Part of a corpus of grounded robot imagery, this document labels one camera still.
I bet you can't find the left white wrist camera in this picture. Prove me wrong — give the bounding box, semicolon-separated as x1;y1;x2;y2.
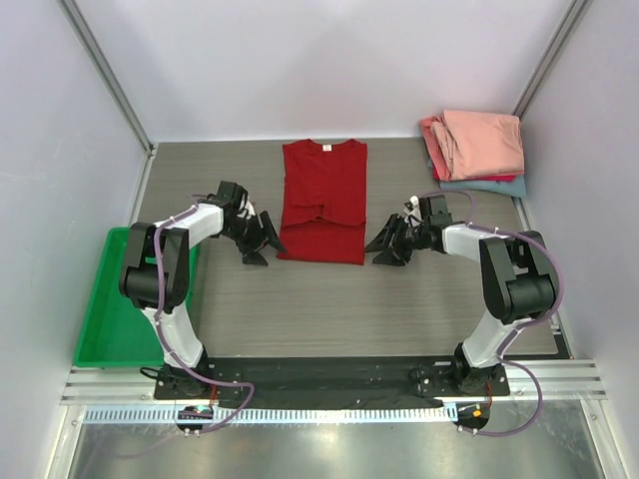
237;197;256;221

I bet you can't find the slotted cable duct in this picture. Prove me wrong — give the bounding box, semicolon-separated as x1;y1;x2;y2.
84;403;457;426

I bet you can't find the magenta folded t shirt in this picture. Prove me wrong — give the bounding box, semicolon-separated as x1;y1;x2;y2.
432;168;517;183

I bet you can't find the red t shirt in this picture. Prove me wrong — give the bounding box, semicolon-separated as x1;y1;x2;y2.
278;140;367;265

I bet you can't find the right aluminium frame post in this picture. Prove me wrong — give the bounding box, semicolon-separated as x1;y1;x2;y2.
512;0;592;120

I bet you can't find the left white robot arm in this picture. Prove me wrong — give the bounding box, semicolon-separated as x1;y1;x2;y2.
119;181;286;399

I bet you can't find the salmon folded t shirt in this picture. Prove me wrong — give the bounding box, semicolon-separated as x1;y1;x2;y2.
418;115;452;182

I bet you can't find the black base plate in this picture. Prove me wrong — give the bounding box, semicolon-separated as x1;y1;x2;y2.
155;356;510;409

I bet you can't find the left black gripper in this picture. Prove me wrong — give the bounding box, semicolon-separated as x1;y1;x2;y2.
223;212;286;265

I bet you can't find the aluminium frame post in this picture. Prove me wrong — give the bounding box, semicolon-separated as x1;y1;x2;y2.
58;0;154;155
512;0;592;120

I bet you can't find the aluminium front rail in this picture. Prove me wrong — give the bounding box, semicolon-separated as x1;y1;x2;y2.
60;359;607;406

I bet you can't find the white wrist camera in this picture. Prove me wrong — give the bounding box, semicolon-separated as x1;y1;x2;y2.
403;196;422;224
237;197;256;221

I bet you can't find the green plastic tray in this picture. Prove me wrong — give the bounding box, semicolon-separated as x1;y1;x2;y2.
72;226;204;370

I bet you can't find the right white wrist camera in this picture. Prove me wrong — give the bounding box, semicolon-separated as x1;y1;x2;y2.
403;196;422;224

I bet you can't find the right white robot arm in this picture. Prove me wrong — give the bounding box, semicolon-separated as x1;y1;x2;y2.
364;194;563;395

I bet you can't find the pink folded t shirt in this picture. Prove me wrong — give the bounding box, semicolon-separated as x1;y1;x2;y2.
431;110;525;180

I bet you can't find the left aluminium frame post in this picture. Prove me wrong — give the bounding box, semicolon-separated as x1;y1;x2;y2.
58;0;154;155

